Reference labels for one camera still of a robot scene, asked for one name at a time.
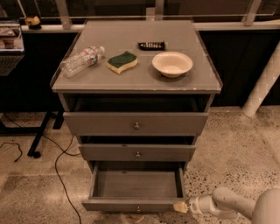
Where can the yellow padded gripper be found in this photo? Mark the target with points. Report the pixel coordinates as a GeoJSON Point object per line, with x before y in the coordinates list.
{"type": "Point", "coordinates": [194, 205]}

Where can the grey bottom drawer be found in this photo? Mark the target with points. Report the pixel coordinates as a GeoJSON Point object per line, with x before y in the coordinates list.
{"type": "Point", "coordinates": [137, 187]}

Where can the grey drawer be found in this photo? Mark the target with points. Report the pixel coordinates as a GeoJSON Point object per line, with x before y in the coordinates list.
{"type": "Point", "coordinates": [137, 187]}
{"type": "Point", "coordinates": [137, 148]}
{"type": "Point", "coordinates": [156, 116]}

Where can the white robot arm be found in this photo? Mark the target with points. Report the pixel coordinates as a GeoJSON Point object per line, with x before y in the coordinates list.
{"type": "Point", "coordinates": [227, 204]}

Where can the grey middle drawer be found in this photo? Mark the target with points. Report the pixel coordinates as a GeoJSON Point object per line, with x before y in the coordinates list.
{"type": "Point", "coordinates": [137, 148]}

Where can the grey drawer cabinet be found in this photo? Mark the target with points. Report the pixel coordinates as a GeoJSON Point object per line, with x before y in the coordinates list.
{"type": "Point", "coordinates": [200, 84]}

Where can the grey top drawer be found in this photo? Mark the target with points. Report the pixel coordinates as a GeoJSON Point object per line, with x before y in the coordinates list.
{"type": "Point", "coordinates": [156, 116]}

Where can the white bowl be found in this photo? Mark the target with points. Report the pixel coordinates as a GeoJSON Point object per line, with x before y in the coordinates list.
{"type": "Point", "coordinates": [172, 64]}

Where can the green yellow sponge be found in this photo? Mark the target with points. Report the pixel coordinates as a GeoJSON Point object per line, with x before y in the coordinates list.
{"type": "Point", "coordinates": [122, 62]}

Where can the white diagonal pillar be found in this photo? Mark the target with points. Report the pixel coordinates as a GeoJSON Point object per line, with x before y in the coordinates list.
{"type": "Point", "coordinates": [268, 78]}

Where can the clear plastic water bottle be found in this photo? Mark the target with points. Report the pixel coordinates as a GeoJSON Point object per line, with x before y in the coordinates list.
{"type": "Point", "coordinates": [81, 60]}

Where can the metal window railing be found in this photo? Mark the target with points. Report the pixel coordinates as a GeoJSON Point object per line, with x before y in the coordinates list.
{"type": "Point", "coordinates": [206, 15]}

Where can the open laptop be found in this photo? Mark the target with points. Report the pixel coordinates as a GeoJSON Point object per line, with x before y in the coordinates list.
{"type": "Point", "coordinates": [12, 48]}

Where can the yellow black object on ledge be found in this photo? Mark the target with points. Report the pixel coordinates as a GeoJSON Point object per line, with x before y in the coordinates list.
{"type": "Point", "coordinates": [33, 22]}

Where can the black desk frame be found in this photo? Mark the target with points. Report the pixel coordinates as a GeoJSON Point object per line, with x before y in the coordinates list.
{"type": "Point", "coordinates": [36, 131]}

